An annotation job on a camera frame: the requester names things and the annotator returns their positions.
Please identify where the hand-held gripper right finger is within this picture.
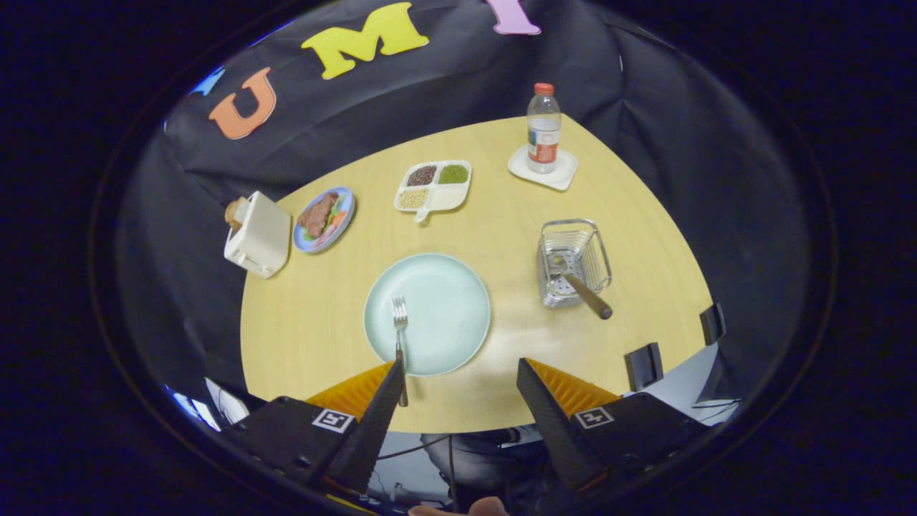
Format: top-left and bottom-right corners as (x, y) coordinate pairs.
(516, 358), (710, 495)

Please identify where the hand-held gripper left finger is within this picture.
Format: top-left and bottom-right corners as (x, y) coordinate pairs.
(222, 358), (406, 495)

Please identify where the wooden-handled metal fork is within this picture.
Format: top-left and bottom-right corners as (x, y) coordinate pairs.
(390, 295), (411, 408)

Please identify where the wooden-handled metal spoon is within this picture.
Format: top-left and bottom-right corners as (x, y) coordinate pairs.
(548, 252), (614, 320)

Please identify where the black table clamp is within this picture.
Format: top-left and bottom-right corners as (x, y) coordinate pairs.
(623, 343), (665, 393)
(699, 303), (726, 347)

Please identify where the light green plate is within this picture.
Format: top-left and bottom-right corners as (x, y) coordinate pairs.
(363, 252), (492, 378)

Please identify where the white panel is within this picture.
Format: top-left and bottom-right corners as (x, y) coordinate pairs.
(206, 378), (251, 425)

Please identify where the lit computer screen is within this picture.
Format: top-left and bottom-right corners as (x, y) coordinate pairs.
(165, 387), (219, 431)

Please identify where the blue plate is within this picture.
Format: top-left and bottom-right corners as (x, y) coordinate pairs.
(292, 186), (356, 254)

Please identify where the steak with vegetables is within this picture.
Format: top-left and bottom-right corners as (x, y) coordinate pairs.
(297, 191), (340, 239)

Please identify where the cream toaster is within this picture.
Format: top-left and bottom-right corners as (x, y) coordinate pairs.
(224, 191), (292, 280)

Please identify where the white divided tray with beans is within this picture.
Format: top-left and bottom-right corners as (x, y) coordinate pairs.
(393, 160), (473, 224)

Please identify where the white square coaster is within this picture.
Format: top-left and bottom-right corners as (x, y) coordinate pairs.
(507, 145), (579, 191)

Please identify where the black backdrop cloth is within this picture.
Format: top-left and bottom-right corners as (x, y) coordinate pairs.
(118, 0), (810, 431)

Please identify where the clear red-capped water bottle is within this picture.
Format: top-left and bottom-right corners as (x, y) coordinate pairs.
(527, 82), (562, 174)

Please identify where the black cable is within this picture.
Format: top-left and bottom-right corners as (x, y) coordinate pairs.
(376, 434), (459, 513)

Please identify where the metal wire basket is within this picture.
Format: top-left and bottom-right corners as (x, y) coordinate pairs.
(537, 219), (613, 310)

